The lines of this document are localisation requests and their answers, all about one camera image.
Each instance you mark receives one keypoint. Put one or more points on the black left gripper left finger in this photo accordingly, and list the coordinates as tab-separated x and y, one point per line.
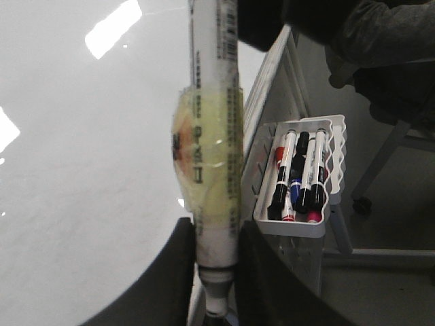
161	295

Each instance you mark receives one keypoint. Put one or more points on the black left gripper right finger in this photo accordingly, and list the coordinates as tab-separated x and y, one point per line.
268	293

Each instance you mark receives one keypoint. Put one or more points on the white marker with yellow tape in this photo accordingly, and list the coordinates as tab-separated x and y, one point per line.
207	146

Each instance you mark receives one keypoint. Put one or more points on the white whiteboard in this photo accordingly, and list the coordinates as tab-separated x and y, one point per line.
88	191

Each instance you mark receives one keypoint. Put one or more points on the black capped marker in tray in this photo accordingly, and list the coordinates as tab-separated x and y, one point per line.
284	171

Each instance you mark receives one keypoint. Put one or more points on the pink capped marker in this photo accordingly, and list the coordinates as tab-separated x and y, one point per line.
314	217

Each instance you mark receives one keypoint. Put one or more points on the black marker with white barrel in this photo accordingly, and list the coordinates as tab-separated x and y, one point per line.
312	194

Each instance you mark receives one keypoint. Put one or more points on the red and blue marker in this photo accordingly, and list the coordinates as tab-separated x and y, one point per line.
298	162

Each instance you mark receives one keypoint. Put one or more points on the white marker tray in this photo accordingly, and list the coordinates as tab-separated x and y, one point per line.
269	219

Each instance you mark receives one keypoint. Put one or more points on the grey clothed person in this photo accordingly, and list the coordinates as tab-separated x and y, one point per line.
391	43

